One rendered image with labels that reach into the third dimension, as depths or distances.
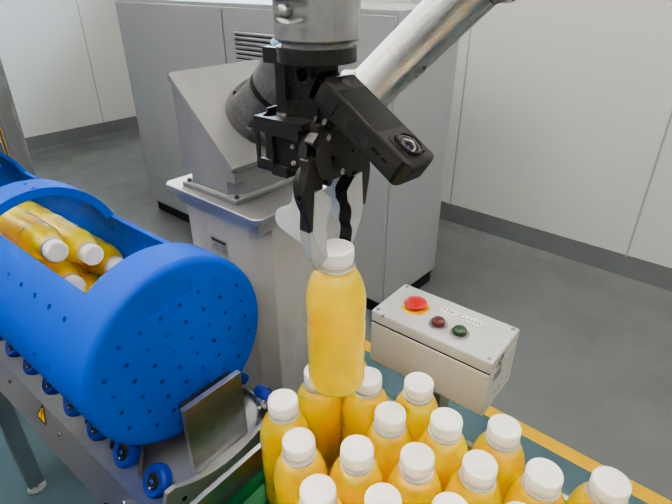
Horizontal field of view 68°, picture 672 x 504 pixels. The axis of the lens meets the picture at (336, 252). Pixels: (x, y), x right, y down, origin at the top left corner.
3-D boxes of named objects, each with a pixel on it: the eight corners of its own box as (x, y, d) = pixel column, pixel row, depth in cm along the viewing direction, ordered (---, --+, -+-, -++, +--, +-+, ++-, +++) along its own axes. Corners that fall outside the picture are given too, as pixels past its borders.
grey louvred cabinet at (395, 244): (209, 190, 417) (184, -5, 348) (432, 279, 294) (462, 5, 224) (151, 210, 381) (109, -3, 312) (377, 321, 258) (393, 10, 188)
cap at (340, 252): (361, 262, 53) (362, 247, 52) (332, 274, 51) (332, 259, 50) (338, 248, 55) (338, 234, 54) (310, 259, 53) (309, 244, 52)
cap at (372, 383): (351, 394, 67) (351, 384, 66) (355, 374, 70) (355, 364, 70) (380, 397, 67) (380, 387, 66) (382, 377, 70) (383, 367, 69)
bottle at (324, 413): (326, 436, 81) (325, 356, 73) (350, 466, 77) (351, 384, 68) (290, 455, 78) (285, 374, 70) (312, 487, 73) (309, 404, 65)
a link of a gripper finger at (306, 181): (318, 222, 51) (327, 136, 48) (332, 227, 50) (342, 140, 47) (286, 231, 47) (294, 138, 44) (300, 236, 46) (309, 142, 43)
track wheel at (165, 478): (159, 455, 69) (148, 456, 68) (179, 473, 67) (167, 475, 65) (146, 485, 69) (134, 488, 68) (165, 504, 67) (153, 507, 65)
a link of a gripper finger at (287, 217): (284, 254, 55) (291, 171, 51) (326, 272, 51) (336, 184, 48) (263, 261, 52) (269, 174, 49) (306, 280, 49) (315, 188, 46)
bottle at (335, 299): (375, 382, 60) (380, 262, 52) (331, 408, 57) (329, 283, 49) (340, 353, 65) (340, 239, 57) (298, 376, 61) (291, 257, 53)
